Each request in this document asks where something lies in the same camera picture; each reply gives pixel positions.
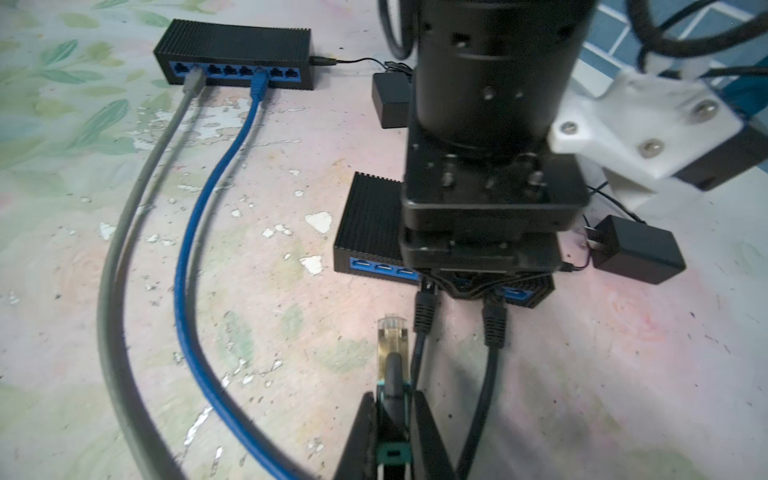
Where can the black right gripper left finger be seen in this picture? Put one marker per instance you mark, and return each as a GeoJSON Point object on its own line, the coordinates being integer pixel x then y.
{"type": "Point", "coordinates": [358, 460]}

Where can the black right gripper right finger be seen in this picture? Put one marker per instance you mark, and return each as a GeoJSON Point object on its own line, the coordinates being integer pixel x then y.
{"type": "Point", "coordinates": [430, 460]}

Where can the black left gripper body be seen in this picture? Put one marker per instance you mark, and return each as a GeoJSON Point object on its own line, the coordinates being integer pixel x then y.
{"type": "Point", "coordinates": [473, 221]}

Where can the black network switch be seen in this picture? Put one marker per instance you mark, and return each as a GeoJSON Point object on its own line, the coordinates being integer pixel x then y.
{"type": "Point", "coordinates": [229, 54]}
{"type": "Point", "coordinates": [366, 242]}

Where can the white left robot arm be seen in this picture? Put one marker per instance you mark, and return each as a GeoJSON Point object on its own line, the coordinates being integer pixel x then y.
{"type": "Point", "coordinates": [490, 77]}

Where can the black power adapter left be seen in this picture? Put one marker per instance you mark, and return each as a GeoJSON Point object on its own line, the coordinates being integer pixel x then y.
{"type": "Point", "coordinates": [391, 95]}

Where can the black power adapter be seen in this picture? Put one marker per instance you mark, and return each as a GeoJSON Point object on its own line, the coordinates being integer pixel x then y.
{"type": "Point", "coordinates": [634, 250]}
{"type": "Point", "coordinates": [391, 95]}

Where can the black power adapter right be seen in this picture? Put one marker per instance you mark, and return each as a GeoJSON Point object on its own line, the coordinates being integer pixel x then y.
{"type": "Point", "coordinates": [634, 250]}

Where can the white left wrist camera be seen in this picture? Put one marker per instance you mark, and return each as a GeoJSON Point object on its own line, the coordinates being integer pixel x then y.
{"type": "Point", "coordinates": [660, 142]}

